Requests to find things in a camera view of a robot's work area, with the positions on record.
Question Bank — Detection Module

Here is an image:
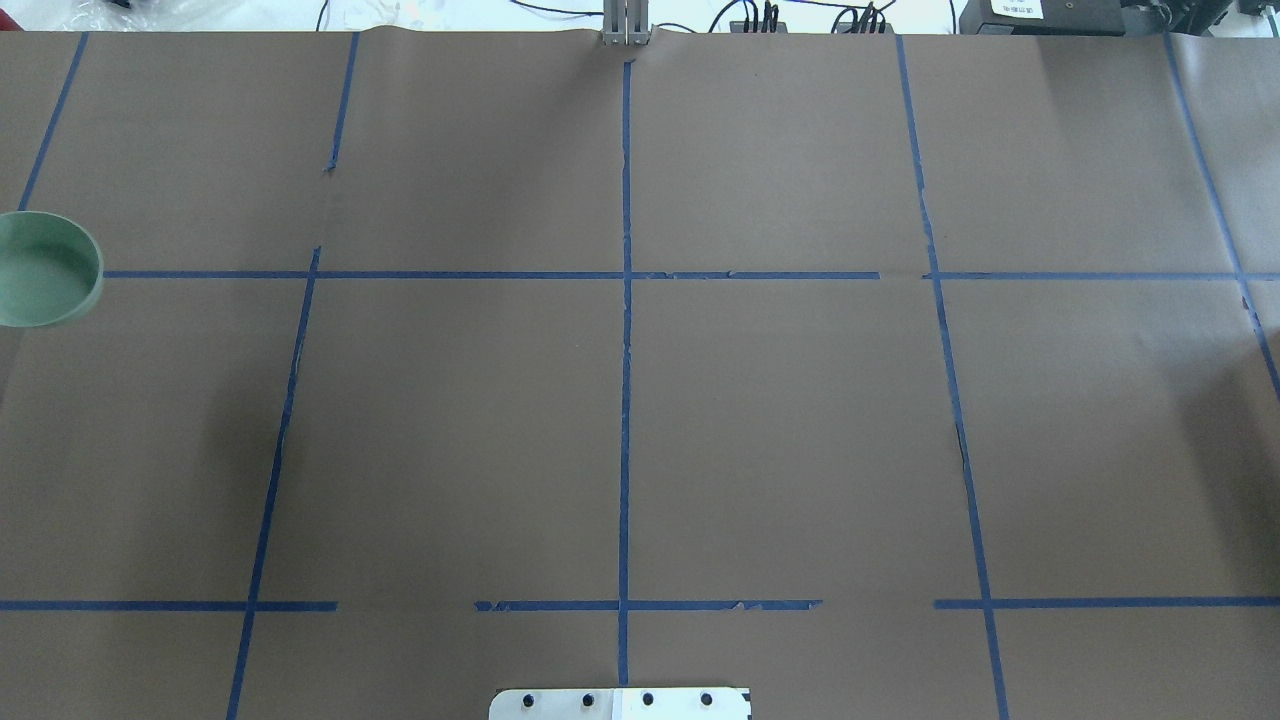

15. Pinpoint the aluminium frame post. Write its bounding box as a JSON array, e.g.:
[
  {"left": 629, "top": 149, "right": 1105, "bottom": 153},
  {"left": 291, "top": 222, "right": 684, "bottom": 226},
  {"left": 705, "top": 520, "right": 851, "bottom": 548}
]
[{"left": 602, "top": 0, "right": 653, "bottom": 47}]

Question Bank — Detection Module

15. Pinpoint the mint green bowl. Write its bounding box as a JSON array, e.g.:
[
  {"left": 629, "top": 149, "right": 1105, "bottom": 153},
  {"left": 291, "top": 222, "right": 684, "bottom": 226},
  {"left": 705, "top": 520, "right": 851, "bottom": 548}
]
[{"left": 1, "top": 211, "right": 105, "bottom": 329}]

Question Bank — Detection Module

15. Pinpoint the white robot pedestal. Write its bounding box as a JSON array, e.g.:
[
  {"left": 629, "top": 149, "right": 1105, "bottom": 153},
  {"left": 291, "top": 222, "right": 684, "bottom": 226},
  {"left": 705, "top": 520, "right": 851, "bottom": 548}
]
[{"left": 488, "top": 687, "right": 753, "bottom": 719}]

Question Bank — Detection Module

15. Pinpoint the black computer box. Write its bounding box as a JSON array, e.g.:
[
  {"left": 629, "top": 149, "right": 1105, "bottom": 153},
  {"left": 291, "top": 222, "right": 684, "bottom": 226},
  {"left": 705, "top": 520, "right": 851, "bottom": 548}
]
[{"left": 957, "top": 1, "right": 1181, "bottom": 37}]

